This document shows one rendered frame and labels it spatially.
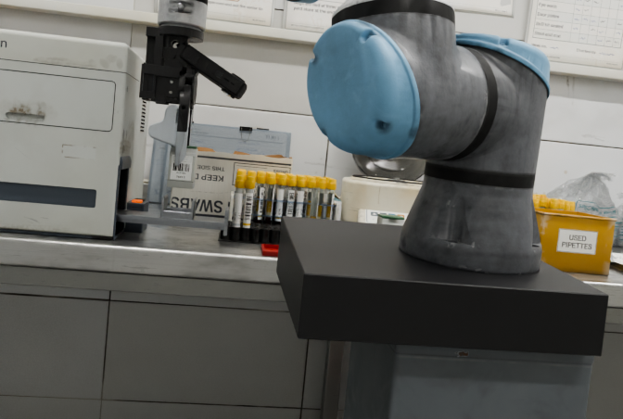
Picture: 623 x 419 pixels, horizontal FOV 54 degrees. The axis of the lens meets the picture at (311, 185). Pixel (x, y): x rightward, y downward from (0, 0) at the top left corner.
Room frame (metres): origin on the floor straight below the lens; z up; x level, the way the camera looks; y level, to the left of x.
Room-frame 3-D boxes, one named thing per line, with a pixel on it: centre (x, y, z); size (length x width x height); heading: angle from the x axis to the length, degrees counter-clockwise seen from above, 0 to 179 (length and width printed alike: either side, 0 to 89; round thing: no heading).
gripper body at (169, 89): (0.98, 0.24, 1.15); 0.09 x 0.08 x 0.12; 97
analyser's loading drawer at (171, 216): (0.98, 0.23, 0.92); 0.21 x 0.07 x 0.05; 97
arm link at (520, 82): (0.66, -0.17, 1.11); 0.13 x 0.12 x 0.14; 127
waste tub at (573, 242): (1.12, -0.46, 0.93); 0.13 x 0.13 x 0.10; 5
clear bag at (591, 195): (1.59, -0.69, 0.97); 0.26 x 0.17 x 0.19; 113
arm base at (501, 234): (0.67, -0.18, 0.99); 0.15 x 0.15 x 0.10
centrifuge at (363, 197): (1.37, -0.19, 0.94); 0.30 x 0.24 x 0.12; 178
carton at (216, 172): (1.38, 0.18, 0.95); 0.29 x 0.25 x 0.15; 7
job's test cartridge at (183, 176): (0.98, 0.21, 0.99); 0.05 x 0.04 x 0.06; 7
